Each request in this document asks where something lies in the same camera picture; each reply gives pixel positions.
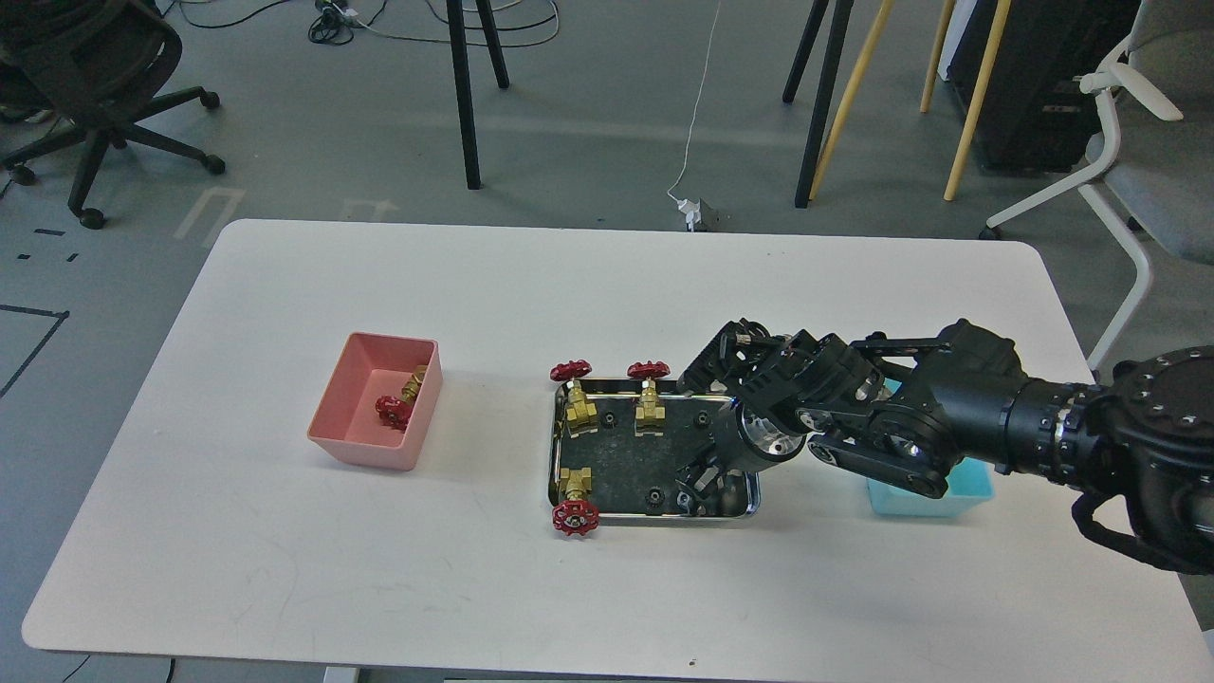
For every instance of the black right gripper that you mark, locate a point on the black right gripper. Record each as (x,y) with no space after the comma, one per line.
(785,393)

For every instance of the brass valve red handwheel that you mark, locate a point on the brass valve red handwheel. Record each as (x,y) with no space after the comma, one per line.
(395,411)

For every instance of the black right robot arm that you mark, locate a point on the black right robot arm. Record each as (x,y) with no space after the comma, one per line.
(905,412)

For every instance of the small black gear bottom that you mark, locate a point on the small black gear bottom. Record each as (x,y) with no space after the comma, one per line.
(654,498)

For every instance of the brass valve top middle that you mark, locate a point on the brass valve top middle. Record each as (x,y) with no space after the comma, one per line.
(649,409)

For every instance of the brass valve bottom left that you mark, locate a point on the brass valve bottom left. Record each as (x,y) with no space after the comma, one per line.
(574,512)

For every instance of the brass valve top left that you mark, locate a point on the brass valve top left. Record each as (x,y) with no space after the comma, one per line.
(580,414)

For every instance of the blue plastic box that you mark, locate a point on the blue plastic box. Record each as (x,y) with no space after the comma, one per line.
(968,483)

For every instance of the pink plastic box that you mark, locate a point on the pink plastic box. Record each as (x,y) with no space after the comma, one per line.
(345,423)

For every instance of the stainless steel tray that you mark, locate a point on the stainless steel tray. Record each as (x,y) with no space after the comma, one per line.
(626,465)

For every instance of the white power adapter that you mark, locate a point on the white power adapter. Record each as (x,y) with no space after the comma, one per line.
(699,216)

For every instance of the black cabinet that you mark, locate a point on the black cabinet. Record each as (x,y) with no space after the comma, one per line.
(1035,118)

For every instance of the black tripod right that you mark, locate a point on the black tripod right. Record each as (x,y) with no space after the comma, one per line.
(826,84)

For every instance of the black tripod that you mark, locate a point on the black tripod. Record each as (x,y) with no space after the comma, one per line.
(462,78)
(826,84)

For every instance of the black tripod left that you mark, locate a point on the black tripod left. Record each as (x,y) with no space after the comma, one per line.
(462,78)

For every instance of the white grey office chair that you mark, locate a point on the white grey office chair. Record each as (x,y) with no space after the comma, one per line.
(1151,159)

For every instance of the black office chair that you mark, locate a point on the black office chair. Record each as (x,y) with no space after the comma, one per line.
(100,65)

